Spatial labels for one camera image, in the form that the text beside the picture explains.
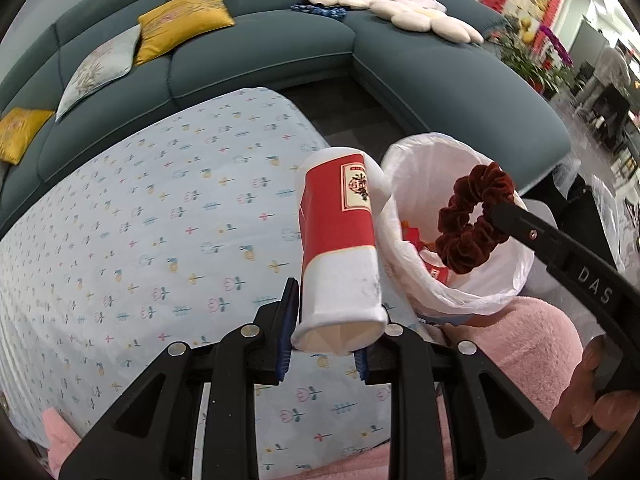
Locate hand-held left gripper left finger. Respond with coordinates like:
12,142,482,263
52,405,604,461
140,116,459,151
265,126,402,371
59,276,301,480

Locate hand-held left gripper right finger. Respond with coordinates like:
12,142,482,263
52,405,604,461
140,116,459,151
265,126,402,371
354,324,587,480

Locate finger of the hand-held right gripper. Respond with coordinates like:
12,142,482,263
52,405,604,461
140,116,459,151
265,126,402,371
486,199,568,273

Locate bin with white plastic liner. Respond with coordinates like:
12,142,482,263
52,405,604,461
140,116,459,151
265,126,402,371
376,132,537,327

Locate dark red velvet scrunchie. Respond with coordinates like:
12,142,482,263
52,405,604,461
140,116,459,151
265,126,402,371
433,161,517,277

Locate crushed wide paper cup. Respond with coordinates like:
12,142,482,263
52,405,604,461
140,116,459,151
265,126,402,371
416,246,449,287

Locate red and white paper cup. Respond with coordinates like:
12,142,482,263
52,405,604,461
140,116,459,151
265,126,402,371
291,145,393,357

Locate person's right hand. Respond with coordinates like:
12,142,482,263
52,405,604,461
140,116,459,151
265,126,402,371
551,334,640,467

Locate person's pink fluffy clothing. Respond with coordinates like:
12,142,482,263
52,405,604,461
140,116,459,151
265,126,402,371
41,296,586,480

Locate potted green plants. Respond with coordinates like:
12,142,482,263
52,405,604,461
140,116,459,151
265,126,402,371
491,14,577,97

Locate floral light blue tablecloth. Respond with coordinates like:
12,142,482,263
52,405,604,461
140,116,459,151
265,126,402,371
0,86,442,462

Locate teal sofa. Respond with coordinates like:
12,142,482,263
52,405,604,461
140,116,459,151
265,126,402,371
0,0,573,241

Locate blue patterned scrunchie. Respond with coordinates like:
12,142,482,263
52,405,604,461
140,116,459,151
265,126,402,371
290,2,348,22

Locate pale blue embroidered cushion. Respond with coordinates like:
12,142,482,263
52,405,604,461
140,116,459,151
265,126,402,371
54,24,144,122

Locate yellow cushion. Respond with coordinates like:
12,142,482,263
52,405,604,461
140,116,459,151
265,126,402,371
0,106,57,167
131,0,237,67

